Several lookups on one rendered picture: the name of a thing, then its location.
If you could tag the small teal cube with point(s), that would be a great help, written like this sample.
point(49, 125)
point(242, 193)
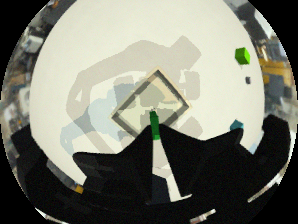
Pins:
point(236, 124)

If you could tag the beige open tray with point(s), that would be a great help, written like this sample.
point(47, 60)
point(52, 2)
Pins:
point(156, 91)

